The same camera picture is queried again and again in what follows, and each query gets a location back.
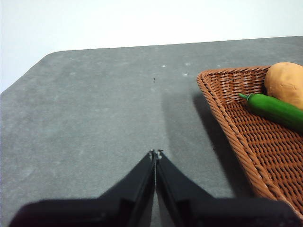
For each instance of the brown woven wicker basket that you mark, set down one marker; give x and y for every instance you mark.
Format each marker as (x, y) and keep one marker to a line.
(260, 151)

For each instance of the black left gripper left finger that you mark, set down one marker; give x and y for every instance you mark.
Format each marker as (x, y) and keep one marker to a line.
(113, 210)

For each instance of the green cucumber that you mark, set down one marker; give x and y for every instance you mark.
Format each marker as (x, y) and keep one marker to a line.
(274, 110)

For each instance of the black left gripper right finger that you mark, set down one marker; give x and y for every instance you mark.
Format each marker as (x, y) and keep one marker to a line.
(201, 212)

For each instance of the yellow-brown potato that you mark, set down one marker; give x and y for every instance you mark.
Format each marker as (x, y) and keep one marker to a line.
(286, 82)

